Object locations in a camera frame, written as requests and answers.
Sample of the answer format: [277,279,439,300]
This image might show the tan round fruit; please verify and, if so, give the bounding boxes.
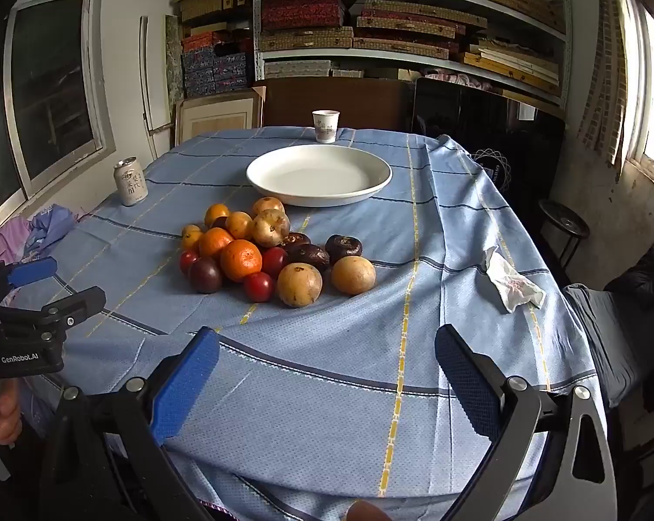
[330,255,377,296]
[252,196,286,217]
[276,263,324,308]
[251,208,291,248]

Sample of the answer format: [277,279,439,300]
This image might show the white narrow strip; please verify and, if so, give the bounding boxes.
[139,15,170,131]

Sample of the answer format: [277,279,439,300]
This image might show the white drink can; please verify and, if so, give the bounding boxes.
[113,157,147,206]

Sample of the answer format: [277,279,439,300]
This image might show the grey cushion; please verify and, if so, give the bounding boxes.
[563,282,654,408]

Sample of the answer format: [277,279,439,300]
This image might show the white framed window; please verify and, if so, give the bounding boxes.
[1,0,116,199]

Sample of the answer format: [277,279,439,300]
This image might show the white metal shelf rack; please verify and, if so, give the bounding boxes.
[254,0,572,115]

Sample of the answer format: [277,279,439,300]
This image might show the person's right hand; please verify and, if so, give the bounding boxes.
[344,501,396,521]

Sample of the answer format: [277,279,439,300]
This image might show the black round stool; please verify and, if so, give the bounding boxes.
[538,199,591,272]

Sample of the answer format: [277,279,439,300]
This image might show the blue checked tablecloth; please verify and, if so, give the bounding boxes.
[12,126,610,521]

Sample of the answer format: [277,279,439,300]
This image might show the person's left hand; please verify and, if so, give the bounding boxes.
[0,379,23,446]

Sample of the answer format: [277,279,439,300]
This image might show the black glossy panel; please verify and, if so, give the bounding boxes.
[411,77,567,196]

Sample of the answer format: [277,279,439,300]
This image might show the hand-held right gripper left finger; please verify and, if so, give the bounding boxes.
[39,326,221,521]

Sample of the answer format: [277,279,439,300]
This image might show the cardboard framed board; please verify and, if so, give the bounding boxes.
[175,87,265,147]

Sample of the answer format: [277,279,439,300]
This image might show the crumpled white tissue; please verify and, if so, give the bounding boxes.
[482,246,546,314]

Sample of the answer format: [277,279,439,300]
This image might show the purple cloth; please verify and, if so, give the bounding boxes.
[0,203,78,267]

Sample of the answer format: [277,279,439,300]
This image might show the shelf of stacked boxes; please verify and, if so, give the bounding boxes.
[175,0,569,104]

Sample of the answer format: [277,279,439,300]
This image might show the brick patterned curtain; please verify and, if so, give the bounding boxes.
[577,0,632,169]

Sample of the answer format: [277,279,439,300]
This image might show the brown wooden cabinet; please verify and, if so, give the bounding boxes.
[262,79,415,131]

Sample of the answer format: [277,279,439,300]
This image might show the grey patterned board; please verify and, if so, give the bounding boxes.
[165,13,187,115]

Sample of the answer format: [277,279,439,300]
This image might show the large orange mandarin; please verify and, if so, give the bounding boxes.
[219,239,264,283]

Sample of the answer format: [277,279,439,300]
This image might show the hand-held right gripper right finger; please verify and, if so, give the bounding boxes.
[434,324,618,521]

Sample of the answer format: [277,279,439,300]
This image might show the white paper cup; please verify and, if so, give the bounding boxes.
[312,109,341,143]

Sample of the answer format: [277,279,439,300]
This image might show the small orange mandarin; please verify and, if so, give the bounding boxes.
[204,203,231,229]

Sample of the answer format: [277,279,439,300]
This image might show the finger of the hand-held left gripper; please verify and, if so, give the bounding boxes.
[0,257,58,305]
[0,286,107,337]

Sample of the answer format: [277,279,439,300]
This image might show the black jacket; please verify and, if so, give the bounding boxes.
[604,228,654,305]

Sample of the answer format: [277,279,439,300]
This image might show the white oval plate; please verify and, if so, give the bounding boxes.
[245,144,393,208]

